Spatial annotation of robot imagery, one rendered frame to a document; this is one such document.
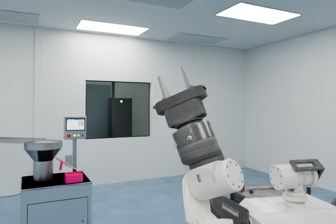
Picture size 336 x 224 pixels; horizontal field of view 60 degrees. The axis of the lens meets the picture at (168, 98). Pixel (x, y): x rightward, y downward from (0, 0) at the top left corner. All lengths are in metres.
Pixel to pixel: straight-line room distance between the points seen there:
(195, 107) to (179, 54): 5.86
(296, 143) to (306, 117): 0.59
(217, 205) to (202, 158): 0.22
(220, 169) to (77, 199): 2.53
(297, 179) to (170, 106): 0.41
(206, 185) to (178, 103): 0.18
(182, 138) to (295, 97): 5.85
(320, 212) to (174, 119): 0.47
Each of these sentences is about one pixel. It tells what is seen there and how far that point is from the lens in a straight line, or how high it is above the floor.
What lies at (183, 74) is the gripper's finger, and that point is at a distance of 0.66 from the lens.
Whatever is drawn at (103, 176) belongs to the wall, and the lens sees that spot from 5.93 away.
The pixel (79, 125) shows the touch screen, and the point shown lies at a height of 1.28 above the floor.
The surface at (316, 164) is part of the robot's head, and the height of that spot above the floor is 1.34.
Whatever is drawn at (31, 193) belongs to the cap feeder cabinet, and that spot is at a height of 0.72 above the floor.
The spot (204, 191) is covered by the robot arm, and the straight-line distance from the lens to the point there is 0.62.
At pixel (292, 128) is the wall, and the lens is 6.47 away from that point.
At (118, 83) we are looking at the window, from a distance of 5.97.
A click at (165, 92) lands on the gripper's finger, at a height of 1.52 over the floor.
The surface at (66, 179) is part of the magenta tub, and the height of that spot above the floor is 0.81.
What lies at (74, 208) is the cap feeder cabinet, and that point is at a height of 0.53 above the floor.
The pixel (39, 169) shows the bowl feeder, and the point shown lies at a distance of 3.19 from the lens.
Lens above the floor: 1.49
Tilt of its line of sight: 2 degrees up
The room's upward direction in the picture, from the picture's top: straight up
